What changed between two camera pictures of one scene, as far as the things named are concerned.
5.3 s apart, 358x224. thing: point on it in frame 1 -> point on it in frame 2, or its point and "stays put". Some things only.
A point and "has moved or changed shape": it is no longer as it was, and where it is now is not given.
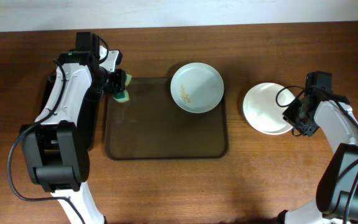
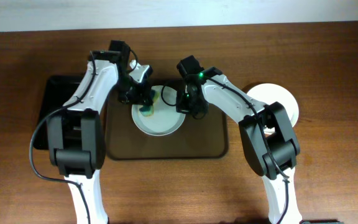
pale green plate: x=197 y=88 has moved or changed shape
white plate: x=263 y=105 stays put
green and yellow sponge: x=123 y=96 has moved or changed shape
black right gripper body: x=299 y=117 -> x=190 y=104
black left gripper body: x=117 y=82 -> x=138 y=96
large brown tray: x=150 y=125 stays put
